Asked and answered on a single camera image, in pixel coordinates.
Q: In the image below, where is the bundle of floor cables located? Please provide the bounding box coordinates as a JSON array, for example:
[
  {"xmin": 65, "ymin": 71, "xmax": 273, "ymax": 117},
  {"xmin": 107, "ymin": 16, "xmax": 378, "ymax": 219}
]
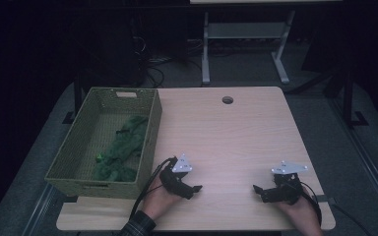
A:
[{"xmin": 131, "ymin": 35, "xmax": 205, "ymax": 89}]

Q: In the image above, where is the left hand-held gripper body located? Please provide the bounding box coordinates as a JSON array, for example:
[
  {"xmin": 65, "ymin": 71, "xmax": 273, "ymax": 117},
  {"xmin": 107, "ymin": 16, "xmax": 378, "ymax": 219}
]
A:
[{"xmin": 158, "ymin": 152, "xmax": 193, "ymax": 195}]

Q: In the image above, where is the grey metal table frame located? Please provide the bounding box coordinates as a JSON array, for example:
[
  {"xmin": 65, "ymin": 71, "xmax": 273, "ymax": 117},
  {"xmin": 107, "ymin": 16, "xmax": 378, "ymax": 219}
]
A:
[{"xmin": 201, "ymin": 9, "xmax": 296, "ymax": 87}]

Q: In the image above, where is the grey tape strip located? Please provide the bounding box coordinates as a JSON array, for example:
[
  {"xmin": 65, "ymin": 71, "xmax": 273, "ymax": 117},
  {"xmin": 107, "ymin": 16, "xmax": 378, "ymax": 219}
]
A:
[{"xmin": 311, "ymin": 195, "xmax": 337, "ymax": 205}]

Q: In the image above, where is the green plush garment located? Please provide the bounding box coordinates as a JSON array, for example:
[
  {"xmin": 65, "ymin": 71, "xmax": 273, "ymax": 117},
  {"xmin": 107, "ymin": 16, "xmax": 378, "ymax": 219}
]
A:
[{"xmin": 92, "ymin": 115, "xmax": 150, "ymax": 183}]

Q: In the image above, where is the person's left hand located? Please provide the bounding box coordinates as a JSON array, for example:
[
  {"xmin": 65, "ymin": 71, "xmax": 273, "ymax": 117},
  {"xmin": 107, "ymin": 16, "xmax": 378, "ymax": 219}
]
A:
[{"xmin": 141, "ymin": 176, "xmax": 183, "ymax": 221}]

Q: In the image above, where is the black stand with foot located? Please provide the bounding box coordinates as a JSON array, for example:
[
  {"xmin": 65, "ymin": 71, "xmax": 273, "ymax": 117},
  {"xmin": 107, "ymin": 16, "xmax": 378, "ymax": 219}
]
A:
[
  {"xmin": 324, "ymin": 63, "xmax": 370, "ymax": 129},
  {"xmin": 62, "ymin": 73, "xmax": 84, "ymax": 125}
]

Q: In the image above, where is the black floor cable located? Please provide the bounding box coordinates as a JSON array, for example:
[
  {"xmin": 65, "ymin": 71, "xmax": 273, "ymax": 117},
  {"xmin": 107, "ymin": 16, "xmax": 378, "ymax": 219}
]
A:
[{"xmin": 332, "ymin": 204, "xmax": 372, "ymax": 236}]

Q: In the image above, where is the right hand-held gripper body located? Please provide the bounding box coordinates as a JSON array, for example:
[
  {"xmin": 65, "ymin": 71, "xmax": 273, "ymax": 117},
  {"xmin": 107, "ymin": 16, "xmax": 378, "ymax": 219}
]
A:
[{"xmin": 271, "ymin": 160, "xmax": 309, "ymax": 207}]

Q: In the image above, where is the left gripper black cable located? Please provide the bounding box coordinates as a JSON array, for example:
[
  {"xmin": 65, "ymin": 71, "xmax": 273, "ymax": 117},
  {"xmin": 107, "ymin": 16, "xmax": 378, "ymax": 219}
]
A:
[{"xmin": 128, "ymin": 156, "xmax": 178, "ymax": 221}]

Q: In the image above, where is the metal floor rail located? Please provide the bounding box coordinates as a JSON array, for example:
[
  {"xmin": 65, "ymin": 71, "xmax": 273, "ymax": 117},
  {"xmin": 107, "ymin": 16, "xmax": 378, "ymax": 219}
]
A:
[
  {"xmin": 328, "ymin": 97, "xmax": 378, "ymax": 227},
  {"xmin": 21, "ymin": 183, "xmax": 57, "ymax": 236}
]

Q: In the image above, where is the green woven basket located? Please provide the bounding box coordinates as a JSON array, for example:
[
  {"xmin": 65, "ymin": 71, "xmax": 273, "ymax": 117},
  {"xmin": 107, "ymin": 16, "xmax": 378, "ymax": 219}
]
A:
[{"xmin": 44, "ymin": 87, "xmax": 163, "ymax": 201}]

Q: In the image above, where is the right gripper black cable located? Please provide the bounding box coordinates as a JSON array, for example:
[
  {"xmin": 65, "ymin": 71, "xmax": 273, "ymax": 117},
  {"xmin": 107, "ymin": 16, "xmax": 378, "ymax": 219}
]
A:
[{"xmin": 288, "ymin": 180, "xmax": 323, "ymax": 227}]

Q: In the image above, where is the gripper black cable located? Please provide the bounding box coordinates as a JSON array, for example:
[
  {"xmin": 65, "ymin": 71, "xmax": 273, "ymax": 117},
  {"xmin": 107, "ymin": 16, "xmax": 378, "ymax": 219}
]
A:
[
  {"xmin": 128, "ymin": 156, "xmax": 178, "ymax": 221},
  {"xmin": 288, "ymin": 180, "xmax": 323, "ymax": 227}
]

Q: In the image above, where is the person's right hand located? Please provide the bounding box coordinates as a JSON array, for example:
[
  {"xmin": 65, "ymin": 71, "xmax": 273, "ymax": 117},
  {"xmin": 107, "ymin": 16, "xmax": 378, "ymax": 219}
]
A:
[{"xmin": 277, "ymin": 186, "xmax": 325, "ymax": 236}]

